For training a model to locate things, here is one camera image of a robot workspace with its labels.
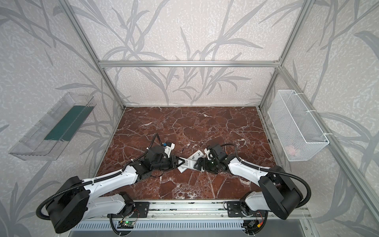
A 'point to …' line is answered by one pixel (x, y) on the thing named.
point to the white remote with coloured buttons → (188, 164)
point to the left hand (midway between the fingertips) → (186, 158)
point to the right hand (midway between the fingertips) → (199, 163)
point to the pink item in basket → (291, 150)
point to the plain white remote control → (196, 155)
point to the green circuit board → (126, 224)
